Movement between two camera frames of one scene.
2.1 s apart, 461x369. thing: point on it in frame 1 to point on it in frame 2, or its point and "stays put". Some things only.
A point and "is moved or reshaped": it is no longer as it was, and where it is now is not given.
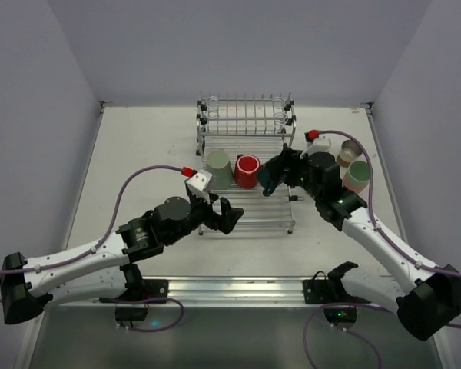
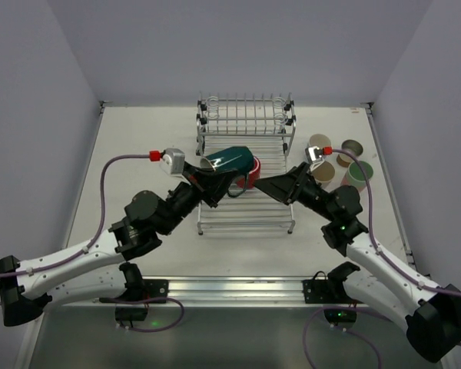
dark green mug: [267, 181] is moved or reshaped
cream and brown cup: [350, 151] stays put
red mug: [246, 170] stays put
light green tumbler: [359, 171] stays put
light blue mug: [327, 144] is moved or reshaped
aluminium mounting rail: [240, 291] stays put
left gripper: [211, 214] to [203, 185]
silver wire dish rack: [228, 133] stays put
